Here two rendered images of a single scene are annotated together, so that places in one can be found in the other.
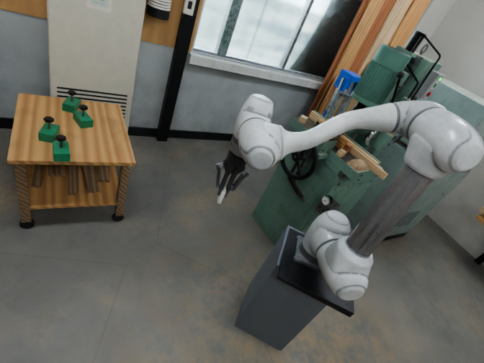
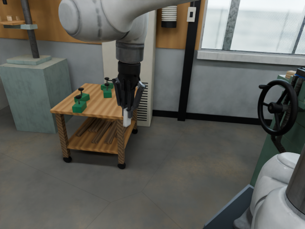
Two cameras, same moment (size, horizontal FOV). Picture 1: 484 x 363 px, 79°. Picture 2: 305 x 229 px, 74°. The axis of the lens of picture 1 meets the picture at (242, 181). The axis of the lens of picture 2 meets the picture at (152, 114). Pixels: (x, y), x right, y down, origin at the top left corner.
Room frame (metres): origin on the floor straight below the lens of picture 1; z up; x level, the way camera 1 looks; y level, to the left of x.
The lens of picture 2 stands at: (0.49, -0.49, 1.23)
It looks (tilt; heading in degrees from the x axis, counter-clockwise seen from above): 27 degrees down; 45
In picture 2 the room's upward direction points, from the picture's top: 3 degrees clockwise
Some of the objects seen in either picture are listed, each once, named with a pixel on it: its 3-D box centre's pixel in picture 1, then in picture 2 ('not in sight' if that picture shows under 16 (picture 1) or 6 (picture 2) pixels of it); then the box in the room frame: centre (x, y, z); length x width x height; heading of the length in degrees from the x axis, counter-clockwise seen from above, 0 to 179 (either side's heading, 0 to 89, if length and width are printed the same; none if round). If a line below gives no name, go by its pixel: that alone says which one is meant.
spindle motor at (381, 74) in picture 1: (379, 76); not in sight; (1.87, -0.46, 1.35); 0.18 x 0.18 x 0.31
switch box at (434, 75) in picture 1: (428, 85); not in sight; (2.02, -0.78, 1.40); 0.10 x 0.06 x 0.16; 139
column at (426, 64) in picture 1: (382, 108); not in sight; (2.09, -0.65, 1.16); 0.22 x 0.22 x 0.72; 49
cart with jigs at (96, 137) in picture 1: (74, 155); (102, 118); (1.33, 1.01, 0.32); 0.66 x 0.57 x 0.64; 40
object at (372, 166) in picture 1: (348, 146); not in sight; (1.82, -0.53, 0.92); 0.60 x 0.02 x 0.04; 49
